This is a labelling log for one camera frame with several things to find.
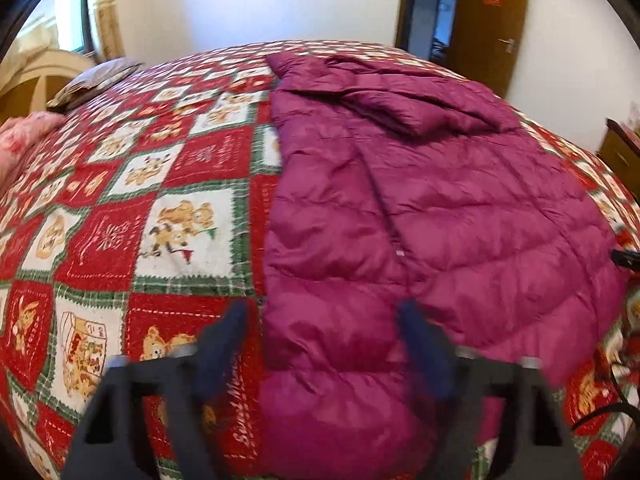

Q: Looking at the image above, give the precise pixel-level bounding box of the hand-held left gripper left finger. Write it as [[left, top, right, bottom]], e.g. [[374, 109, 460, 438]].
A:
[[62, 302, 251, 480]]

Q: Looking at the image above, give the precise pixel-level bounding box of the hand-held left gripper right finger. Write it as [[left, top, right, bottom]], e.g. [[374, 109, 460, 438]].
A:
[[397, 300, 583, 480]]

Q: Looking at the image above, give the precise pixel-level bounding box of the purple puffer jacket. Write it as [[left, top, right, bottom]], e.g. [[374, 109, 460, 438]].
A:
[[259, 51, 629, 480]]

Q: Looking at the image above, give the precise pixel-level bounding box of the brown wooden cabinet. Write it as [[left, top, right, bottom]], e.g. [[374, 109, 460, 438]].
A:
[[597, 118, 640, 188]]

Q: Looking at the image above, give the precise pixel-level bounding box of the red bear-print bedspread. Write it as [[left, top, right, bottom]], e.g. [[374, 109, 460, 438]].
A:
[[0, 40, 640, 480]]

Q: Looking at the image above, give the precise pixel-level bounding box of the brown wooden door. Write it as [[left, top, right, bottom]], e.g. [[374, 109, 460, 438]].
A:
[[451, 0, 531, 100]]

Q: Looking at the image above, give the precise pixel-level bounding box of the pink folded blanket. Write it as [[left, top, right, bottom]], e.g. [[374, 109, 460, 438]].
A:
[[0, 111, 67, 188]]

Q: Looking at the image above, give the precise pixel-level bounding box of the striped pillow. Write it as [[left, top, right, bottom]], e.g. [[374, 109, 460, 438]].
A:
[[46, 57, 145, 114]]

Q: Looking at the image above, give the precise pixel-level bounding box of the cream wooden headboard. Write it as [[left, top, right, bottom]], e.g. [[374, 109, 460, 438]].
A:
[[0, 49, 97, 126]]

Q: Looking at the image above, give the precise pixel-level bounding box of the beige floral curtain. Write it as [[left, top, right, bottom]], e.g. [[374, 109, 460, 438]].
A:
[[91, 0, 126, 62]]

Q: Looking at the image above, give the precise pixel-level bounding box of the window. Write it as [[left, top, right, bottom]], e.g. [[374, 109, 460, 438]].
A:
[[10, 0, 97, 56]]

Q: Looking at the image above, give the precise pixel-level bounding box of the black cable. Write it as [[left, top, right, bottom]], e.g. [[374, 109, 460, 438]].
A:
[[570, 350, 640, 436]]

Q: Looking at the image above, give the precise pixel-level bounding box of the dark wooden door frame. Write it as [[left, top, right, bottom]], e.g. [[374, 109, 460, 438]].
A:
[[394, 0, 461, 62]]

